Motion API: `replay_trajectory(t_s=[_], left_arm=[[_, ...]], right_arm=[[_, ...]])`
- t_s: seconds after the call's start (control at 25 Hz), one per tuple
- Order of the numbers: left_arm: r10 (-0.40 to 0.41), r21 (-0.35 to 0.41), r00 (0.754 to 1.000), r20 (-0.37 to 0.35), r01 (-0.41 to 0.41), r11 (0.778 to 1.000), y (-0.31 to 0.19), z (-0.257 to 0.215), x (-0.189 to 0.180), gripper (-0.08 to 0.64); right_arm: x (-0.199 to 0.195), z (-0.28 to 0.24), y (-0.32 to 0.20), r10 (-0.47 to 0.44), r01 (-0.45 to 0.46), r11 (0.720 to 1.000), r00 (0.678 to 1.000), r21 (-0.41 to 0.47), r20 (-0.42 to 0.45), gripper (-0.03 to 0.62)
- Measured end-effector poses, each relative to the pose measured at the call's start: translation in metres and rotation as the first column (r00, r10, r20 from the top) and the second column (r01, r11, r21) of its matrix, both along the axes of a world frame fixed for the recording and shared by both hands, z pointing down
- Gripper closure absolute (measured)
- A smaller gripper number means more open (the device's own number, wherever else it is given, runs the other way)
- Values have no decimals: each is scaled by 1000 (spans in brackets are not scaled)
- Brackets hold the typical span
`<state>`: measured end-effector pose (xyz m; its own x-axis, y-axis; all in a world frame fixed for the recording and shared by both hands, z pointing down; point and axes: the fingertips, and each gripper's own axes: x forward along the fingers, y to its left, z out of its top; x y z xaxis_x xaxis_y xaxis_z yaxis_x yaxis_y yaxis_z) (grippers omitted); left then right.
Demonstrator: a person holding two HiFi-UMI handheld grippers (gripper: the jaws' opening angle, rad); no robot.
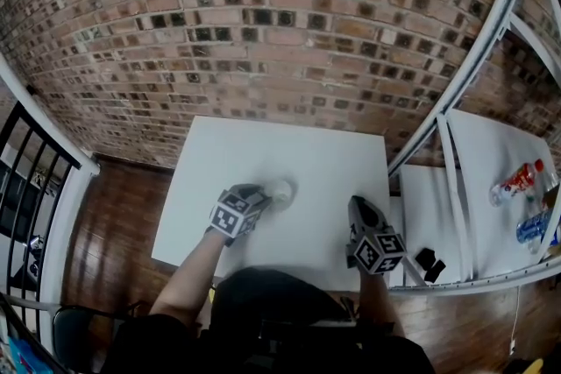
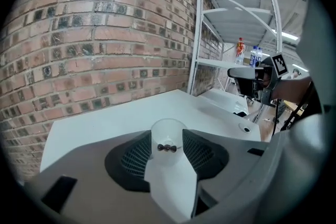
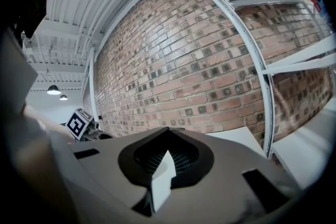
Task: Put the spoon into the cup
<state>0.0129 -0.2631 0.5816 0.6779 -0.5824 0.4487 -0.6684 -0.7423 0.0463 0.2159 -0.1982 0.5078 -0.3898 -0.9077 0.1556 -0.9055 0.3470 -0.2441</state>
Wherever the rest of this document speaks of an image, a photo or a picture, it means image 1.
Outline white cable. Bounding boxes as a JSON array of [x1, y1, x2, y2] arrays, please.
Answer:
[[508, 286, 522, 358]]

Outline blue box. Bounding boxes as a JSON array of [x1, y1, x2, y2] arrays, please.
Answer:
[[7, 336, 54, 374]]

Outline small black object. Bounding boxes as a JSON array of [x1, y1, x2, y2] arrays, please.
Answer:
[[414, 247, 447, 283]]

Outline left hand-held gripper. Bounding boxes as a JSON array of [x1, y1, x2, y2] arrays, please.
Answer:
[[204, 183, 273, 249]]

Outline white cup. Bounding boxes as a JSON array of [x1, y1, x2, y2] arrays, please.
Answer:
[[266, 179, 297, 209]]

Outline black chair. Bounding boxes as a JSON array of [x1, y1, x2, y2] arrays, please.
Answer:
[[52, 304, 146, 372]]

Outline person's left forearm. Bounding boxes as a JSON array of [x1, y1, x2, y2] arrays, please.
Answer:
[[148, 229, 229, 326]]

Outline black metal railing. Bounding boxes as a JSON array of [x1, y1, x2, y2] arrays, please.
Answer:
[[0, 100, 82, 290]]

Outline person's right forearm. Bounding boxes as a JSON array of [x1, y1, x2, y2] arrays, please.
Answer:
[[358, 269, 407, 338]]

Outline white metal rack frame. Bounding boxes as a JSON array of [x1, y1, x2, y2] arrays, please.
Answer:
[[387, 0, 561, 297]]

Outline blue label plastic bottle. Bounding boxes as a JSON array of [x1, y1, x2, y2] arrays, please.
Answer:
[[515, 208, 561, 254]]

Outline person's black clothing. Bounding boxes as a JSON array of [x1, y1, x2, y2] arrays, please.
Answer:
[[100, 266, 436, 374]]

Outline red label plastic bottle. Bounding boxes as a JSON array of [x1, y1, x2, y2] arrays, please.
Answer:
[[489, 159, 546, 208]]

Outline white post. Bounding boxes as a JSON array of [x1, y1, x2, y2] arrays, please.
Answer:
[[0, 52, 101, 358]]

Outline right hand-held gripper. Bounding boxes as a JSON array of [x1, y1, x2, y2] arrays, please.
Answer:
[[345, 195, 408, 276]]

